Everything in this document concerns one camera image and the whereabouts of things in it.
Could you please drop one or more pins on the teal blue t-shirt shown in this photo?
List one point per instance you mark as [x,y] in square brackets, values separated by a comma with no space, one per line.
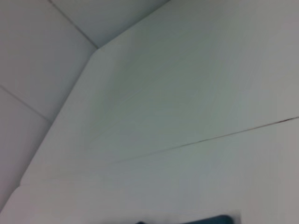
[210,220]

